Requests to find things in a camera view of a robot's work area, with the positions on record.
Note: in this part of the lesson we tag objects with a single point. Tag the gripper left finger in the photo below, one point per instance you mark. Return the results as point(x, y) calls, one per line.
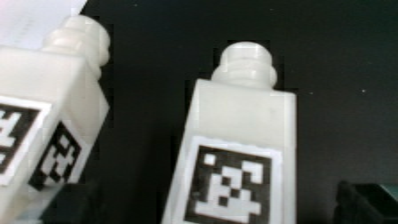
point(75, 206)

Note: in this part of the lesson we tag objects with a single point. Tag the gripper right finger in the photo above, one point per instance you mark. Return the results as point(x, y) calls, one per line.
point(366, 203)

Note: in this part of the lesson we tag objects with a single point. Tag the white leg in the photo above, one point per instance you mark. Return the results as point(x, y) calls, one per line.
point(52, 112)
point(235, 177)

